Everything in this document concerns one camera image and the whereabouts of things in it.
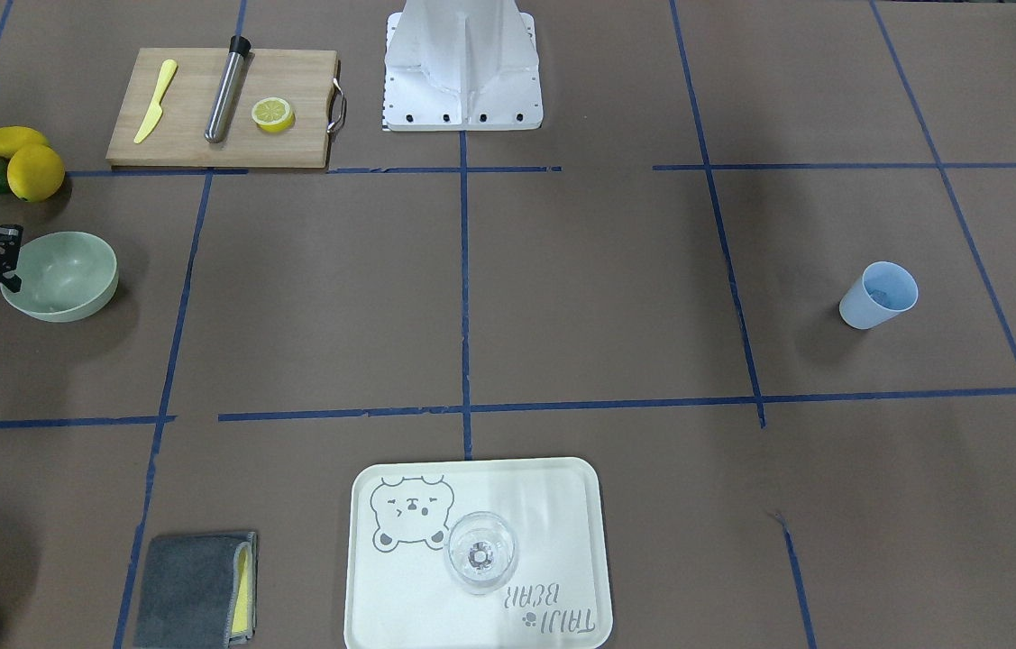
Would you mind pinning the clear wine glass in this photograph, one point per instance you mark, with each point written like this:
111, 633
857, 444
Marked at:
482, 552

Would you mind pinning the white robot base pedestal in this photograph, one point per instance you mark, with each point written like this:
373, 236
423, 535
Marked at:
454, 66

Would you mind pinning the steel muddler rod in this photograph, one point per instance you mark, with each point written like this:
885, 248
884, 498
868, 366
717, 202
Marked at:
221, 116

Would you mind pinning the white bear tray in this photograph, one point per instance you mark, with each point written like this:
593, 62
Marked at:
399, 590

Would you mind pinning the light blue plastic cup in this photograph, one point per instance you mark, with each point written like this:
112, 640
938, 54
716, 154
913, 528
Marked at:
883, 291

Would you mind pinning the yellow plastic knife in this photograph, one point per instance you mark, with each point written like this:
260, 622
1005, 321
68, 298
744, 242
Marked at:
155, 111

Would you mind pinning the wooden cutting board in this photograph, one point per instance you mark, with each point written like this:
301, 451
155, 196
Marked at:
303, 77

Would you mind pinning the yellow lemon half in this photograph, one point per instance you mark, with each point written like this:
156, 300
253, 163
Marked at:
273, 114

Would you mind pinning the green bowl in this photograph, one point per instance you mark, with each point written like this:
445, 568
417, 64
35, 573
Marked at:
65, 277

